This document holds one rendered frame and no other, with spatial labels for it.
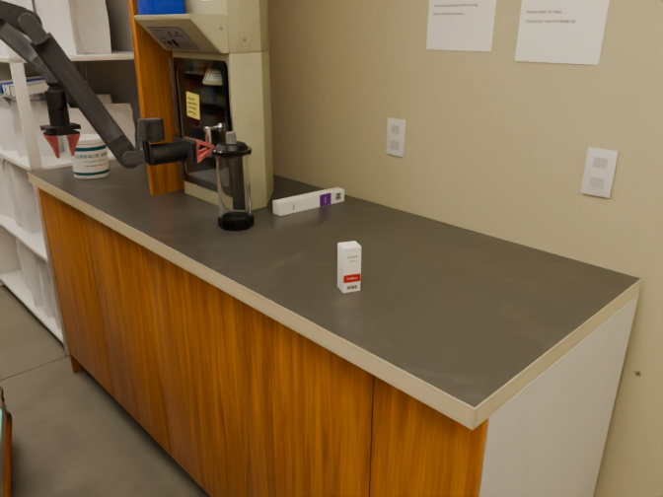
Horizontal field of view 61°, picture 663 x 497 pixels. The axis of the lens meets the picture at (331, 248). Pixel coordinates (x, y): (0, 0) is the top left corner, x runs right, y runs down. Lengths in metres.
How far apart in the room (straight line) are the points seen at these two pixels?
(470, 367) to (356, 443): 0.32
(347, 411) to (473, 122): 0.88
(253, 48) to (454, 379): 1.14
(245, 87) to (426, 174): 0.60
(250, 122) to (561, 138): 0.87
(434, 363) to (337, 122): 1.17
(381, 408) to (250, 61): 1.07
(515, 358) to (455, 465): 0.21
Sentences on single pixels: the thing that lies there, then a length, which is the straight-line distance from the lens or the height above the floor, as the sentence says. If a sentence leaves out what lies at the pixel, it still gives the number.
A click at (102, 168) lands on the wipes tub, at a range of 2.33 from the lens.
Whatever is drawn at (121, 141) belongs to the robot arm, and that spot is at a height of 1.20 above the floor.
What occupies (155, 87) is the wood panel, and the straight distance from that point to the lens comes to 1.99.
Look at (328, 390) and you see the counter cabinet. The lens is 1.20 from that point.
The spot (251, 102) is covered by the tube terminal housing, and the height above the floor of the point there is 1.27.
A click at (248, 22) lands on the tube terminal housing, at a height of 1.49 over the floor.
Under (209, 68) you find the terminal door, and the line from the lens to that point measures 1.76.
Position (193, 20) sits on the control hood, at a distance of 1.63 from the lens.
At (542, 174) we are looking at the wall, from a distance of 1.56.
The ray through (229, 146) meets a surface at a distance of 1.57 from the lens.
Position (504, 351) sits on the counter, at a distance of 1.07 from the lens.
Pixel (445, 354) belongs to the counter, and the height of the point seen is 0.94.
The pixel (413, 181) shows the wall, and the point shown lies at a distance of 1.79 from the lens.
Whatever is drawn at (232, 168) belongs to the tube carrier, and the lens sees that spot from 1.57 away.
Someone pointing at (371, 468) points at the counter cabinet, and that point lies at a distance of 1.21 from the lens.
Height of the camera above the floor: 1.48
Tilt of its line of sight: 21 degrees down
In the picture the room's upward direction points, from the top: straight up
